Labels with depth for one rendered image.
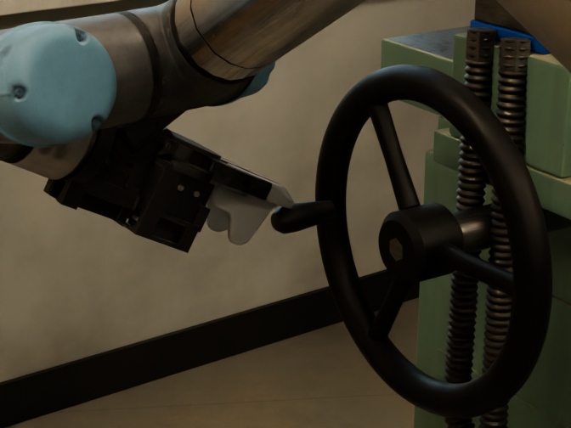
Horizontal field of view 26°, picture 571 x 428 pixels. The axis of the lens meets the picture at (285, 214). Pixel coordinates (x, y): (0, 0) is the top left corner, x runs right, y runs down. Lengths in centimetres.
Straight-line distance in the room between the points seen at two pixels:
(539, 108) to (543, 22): 57
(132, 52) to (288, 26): 12
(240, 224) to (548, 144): 25
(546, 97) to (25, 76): 42
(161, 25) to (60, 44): 10
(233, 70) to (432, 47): 49
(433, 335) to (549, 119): 41
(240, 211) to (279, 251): 156
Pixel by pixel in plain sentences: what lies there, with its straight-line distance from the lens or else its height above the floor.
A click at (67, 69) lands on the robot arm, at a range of 77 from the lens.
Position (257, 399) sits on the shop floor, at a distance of 242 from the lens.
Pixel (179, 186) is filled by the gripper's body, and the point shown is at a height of 87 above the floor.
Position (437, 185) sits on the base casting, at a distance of 127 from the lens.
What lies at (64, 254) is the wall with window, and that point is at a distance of 231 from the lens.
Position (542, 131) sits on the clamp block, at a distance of 99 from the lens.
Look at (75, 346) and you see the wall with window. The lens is 239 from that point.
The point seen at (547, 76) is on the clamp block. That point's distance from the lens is 98.
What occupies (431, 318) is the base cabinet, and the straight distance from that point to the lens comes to 133.
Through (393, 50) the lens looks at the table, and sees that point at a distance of 129.
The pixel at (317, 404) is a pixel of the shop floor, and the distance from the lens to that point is 240.
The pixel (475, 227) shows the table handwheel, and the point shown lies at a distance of 102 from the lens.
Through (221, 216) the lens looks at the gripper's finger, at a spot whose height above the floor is 81.
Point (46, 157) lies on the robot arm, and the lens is 91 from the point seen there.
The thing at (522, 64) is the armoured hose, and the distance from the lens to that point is 99.
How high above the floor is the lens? 119
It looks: 21 degrees down
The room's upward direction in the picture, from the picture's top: straight up
